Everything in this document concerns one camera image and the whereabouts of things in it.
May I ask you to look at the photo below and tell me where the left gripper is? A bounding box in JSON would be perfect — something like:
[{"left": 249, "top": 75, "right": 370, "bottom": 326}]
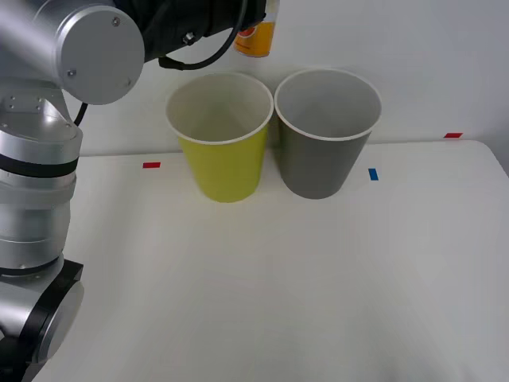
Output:
[{"left": 198, "top": 0, "right": 268, "bottom": 37}]

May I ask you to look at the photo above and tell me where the orange and white drink can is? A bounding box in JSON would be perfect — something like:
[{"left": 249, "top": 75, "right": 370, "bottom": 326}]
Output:
[{"left": 233, "top": 0, "right": 281, "bottom": 58}]

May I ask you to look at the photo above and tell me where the yellow-green plastic bin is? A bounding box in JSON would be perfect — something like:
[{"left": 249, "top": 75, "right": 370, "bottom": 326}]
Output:
[{"left": 165, "top": 72, "right": 275, "bottom": 205}]

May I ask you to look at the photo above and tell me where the grey plastic bin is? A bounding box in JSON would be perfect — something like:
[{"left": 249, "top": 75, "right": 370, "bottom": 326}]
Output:
[{"left": 273, "top": 68, "right": 383, "bottom": 201}]

